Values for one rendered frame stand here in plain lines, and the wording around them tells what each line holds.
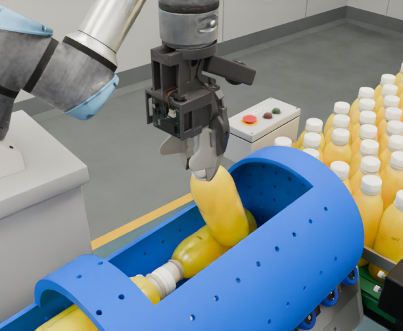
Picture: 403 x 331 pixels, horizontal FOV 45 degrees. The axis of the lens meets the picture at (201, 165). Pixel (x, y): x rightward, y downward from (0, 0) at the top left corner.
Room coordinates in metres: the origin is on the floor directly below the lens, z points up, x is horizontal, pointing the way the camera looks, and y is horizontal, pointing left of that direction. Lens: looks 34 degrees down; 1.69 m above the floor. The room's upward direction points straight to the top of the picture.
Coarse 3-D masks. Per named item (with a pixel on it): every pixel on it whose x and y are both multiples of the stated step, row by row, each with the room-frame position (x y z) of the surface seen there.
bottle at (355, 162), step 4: (360, 152) 0.95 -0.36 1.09; (356, 156) 0.96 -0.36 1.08; (360, 156) 0.95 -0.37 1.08; (364, 156) 0.94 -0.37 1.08; (376, 156) 0.95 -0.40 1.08; (352, 160) 0.96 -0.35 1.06; (356, 160) 0.95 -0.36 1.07; (360, 160) 0.94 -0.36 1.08; (352, 164) 0.95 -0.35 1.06; (356, 164) 0.94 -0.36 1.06; (360, 164) 0.93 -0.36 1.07; (380, 164) 0.95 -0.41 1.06; (352, 168) 0.94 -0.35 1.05; (356, 168) 0.94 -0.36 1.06; (380, 168) 0.94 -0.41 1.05; (348, 172) 0.95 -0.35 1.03; (352, 172) 0.94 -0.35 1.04; (380, 172) 0.94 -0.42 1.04; (348, 176) 0.95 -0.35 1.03
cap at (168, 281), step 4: (160, 268) 0.50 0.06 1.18; (164, 268) 0.50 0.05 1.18; (156, 272) 0.49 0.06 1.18; (160, 272) 0.49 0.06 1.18; (164, 272) 0.49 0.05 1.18; (168, 272) 0.49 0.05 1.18; (160, 276) 0.48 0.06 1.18; (164, 276) 0.48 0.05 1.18; (168, 276) 0.48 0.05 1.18; (172, 276) 0.49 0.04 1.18; (164, 280) 0.48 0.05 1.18; (168, 280) 0.48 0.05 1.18; (172, 280) 0.48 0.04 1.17; (164, 284) 0.47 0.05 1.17; (168, 284) 0.48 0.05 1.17; (172, 284) 0.48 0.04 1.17; (168, 288) 0.47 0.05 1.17; (172, 288) 0.48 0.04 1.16; (168, 292) 0.47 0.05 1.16
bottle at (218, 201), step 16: (192, 176) 0.63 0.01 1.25; (224, 176) 0.63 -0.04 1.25; (192, 192) 0.63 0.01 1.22; (208, 192) 0.61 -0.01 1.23; (224, 192) 0.61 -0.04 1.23; (208, 208) 0.61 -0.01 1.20; (224, 208) 0.62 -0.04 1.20; (240, 208) 0.65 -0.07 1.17; (208, 224) 0.64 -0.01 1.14; (224, 224) 0.63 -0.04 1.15; (240, 224) 0.64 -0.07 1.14; (224, 240) 0.65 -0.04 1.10; (240, 240) 0.65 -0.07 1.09
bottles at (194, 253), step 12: (252, 216) 0.74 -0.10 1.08; (204, 228) 0.70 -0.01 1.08; (252, 228) 0.72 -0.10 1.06; (192, 240) 0.66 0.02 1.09; (204, 240) 0.66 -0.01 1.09; (180, 252) 0.64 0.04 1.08; (192, 252) 0.63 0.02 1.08; (204, 252) 0.64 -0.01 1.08; (216, 252) 0.65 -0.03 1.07; (168, 264) 0.62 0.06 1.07; (180, 264) 0.62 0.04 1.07; (192, 264) 0.62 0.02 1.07; (204, 264) 0.63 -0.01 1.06; (180, 276) 0.61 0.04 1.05; (192, 276) 0.62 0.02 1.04
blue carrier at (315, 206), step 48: (240, 192) 0.81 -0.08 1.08; (288, 192) 0.74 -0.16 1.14; (336, 192) 0.64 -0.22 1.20; (144, 240) 0.63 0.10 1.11; (288, 240) 0.54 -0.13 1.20; (336, 240) 0.58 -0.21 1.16; (48, 288) 0.45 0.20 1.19; (96, 288) 0.41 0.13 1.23; (192, 288) 0.43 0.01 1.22; (240, 288) 0.45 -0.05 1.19; (288, 288) 0.49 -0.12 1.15
